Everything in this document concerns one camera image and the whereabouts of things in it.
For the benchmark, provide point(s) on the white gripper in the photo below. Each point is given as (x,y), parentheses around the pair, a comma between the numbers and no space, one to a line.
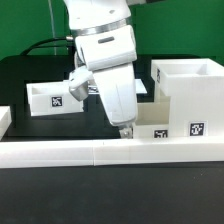
(117,91)

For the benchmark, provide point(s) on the white front drawer box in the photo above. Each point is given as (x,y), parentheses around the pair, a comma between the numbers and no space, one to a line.
(152,121)

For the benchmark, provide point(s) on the white drawer box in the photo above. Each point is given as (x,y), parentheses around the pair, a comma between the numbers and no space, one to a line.
(51,98)
(152,121)

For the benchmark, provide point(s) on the white drawer cabinet frame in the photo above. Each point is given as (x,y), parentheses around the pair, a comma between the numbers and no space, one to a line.
(195,88)

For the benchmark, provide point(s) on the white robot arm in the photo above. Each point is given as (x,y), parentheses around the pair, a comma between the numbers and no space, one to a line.
(105,52)

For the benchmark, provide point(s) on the white marker tag sheet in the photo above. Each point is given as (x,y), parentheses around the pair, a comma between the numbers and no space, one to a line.
(140,88)

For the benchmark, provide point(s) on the white left barrier block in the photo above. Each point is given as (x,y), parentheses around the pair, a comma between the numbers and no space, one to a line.
(5,119)

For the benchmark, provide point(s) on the white front barrier rail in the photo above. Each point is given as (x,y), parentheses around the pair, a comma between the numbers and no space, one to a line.
(110,152)

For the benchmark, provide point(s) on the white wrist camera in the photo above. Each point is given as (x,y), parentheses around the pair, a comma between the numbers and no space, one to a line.
(78,82)

